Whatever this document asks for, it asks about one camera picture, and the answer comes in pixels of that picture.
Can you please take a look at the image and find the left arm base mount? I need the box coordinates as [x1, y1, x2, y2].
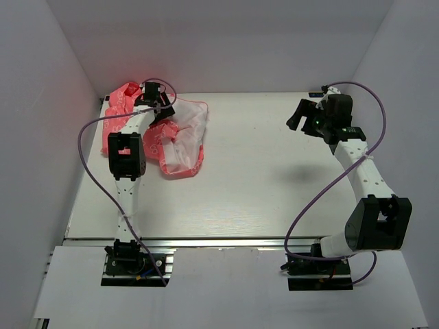
[101, 240, 172, 287]

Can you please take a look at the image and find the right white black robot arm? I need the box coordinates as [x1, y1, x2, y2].
[287, 88, 412, 273]

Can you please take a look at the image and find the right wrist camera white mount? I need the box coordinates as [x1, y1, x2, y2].
[320, 85, 341, 102]

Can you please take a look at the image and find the aluminium rail front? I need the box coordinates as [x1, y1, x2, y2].
[63, 235, 327, 253]

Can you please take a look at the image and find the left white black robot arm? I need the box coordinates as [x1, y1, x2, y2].
[103, 80, 175, 243]

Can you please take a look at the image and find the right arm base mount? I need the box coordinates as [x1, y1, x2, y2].
[280, 254, 353, 291]

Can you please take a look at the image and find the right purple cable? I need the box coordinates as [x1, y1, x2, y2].
[283, 81, 388, 286]

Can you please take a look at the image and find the purple cable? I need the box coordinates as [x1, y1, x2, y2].
[283, 81, 388, 286]
[78, 79, 178, 287]

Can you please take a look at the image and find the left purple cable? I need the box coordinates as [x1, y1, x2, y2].
[78, 79, 178, 287]

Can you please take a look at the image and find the pink jacket white lining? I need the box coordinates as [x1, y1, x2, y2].
[101, 82, 209, 178]

